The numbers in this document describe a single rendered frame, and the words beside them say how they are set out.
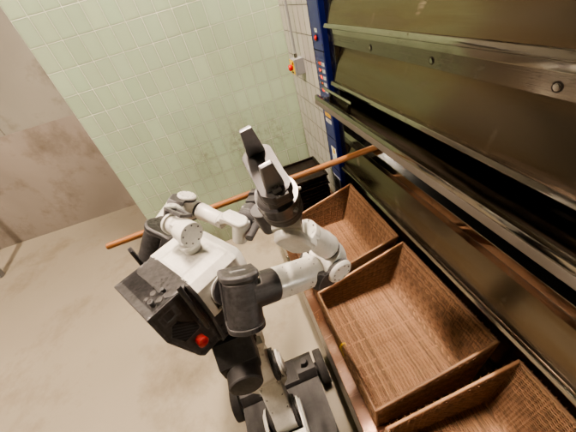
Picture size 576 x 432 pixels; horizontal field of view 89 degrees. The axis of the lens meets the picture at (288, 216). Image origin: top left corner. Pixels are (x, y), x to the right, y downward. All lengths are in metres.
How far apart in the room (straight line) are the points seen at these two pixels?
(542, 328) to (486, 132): 0.58
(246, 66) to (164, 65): 0.58
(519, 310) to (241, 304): 0.84
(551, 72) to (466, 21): 0.24
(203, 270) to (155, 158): 1.93
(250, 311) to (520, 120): 0.77
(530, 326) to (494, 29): 0.81
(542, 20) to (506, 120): 0.22
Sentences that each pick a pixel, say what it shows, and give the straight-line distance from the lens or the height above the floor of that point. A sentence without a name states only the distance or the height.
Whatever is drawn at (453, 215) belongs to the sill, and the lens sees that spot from 1.18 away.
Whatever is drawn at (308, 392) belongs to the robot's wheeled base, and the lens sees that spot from 1.90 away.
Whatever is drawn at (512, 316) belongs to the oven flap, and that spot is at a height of 0.98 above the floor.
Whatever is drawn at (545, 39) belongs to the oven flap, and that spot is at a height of 1.74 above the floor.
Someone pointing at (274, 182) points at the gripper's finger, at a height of 1.70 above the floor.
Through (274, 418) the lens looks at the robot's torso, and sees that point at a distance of 1.70.
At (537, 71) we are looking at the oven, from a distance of 0.84.
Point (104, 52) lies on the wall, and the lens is 2.50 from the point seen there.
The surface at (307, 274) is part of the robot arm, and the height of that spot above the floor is 1.31.
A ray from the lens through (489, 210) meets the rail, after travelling 0.81.
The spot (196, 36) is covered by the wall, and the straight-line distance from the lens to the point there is 2.44.
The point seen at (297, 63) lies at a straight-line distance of 2.21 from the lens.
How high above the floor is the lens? 1.93
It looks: 38 degrees down
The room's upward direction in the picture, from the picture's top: 16 degrees counter-clockwise
